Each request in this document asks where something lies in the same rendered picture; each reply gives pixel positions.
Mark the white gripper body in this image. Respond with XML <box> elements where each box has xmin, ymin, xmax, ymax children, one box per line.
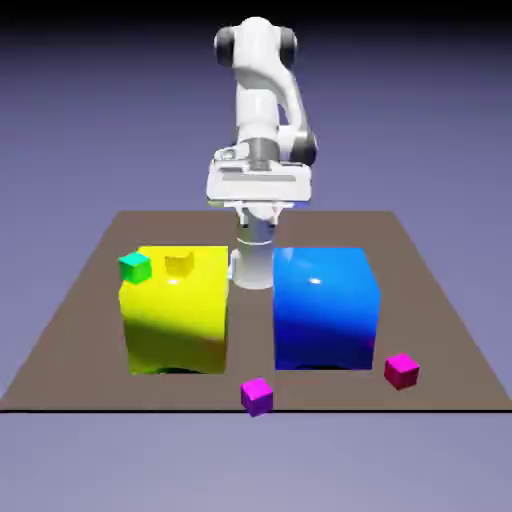
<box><xmin>205</xmin><ymin>158</ymin><xmax>314</xmax><ymax>210</ymax></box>

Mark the small yellow cube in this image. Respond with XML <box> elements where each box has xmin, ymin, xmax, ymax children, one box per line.
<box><xmin>164</xmin><ymin>250</ymin><xmax>196</xmax><ymax>280</ymax></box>

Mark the small green cube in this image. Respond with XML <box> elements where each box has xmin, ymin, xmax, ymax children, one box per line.
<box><xmin>118</xmin><ymin>251</ymin><xmax>154</xmax><ymax>286</ymax></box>

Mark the small magenta cube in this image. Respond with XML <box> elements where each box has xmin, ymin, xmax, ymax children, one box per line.
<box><xmin>239</xmin><ymin>376</ymin><xmax>275</xmax><ymax>418</ymax></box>

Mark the small pink cube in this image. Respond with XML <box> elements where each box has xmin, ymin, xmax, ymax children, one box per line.
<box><xmin>383</xmin><ymin>352</ymin><xmax>421</xmax><ymax>392</ymax></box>

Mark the large blue box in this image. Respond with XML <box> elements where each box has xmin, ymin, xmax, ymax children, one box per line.
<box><xmin>272</xmin><ymin>246</ymin><xmax>382</xmax><ymax>372</ymax></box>

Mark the large yellow box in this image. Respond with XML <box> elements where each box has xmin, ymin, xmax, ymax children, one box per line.
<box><xmin>118</xmin><ymin>244</ymin><xmax>230</xmax><ymax>376</ymax></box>

